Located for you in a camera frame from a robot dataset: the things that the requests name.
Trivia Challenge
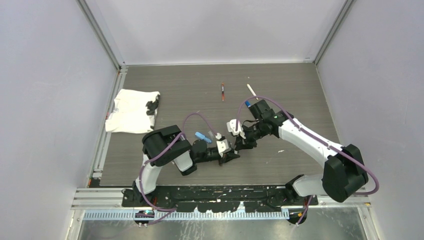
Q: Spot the red black pen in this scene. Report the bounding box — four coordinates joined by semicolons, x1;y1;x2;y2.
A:
221;83;225;102

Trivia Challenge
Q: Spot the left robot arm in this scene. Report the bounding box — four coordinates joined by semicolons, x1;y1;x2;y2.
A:
132;125;240;207

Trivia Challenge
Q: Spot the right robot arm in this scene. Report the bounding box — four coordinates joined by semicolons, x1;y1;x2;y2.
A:
226;99;369;205

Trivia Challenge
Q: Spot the blue pen cap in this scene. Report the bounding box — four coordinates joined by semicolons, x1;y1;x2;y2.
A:
194;131;213;144

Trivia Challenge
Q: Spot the white pen upper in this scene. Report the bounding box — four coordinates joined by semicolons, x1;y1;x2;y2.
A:
246;83;259;100

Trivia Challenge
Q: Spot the clear grey cap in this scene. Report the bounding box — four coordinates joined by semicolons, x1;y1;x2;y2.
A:
208;131;215;139

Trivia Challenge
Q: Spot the white stained cloth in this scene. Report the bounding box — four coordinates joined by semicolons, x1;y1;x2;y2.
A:
104;89;161;134

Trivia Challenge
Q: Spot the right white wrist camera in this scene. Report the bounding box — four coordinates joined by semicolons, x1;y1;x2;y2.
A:
226;119;246;139

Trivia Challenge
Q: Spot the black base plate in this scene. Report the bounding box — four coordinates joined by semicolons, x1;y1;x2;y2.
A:
122;185;318;213

